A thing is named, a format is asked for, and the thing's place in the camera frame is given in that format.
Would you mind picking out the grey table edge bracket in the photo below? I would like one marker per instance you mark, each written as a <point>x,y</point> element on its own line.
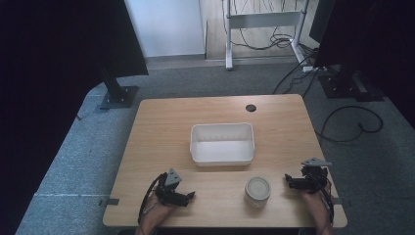
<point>109,202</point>

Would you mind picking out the black round table grommet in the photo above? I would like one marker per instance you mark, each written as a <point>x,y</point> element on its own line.
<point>251,108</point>

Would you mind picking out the white metal desk frame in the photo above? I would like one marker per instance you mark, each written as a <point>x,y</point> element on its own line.
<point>264,19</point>

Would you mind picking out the black monitor panel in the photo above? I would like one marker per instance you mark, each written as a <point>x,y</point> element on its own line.
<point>368,32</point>

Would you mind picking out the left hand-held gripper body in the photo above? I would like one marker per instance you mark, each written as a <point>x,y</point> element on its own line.
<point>167,191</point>

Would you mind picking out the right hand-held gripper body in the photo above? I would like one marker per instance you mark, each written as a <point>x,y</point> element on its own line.
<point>313,176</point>

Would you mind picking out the white power strip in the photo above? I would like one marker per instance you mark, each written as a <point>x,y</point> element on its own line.
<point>308,69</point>

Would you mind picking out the glass jar with grey lid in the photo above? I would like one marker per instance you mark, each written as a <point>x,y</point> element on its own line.
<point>257,192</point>

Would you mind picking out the person's left hand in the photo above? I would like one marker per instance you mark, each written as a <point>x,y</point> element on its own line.
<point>159,213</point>

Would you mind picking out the black metal stand base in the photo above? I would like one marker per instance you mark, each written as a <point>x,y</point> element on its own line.
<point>119,97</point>

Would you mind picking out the black curtain panel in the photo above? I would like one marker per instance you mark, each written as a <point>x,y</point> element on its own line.
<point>49,65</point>

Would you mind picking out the black flat stand base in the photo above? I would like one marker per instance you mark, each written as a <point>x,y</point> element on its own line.
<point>349,86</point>

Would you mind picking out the white plastic bin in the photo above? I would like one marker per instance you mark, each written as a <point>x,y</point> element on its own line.
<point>222,145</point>

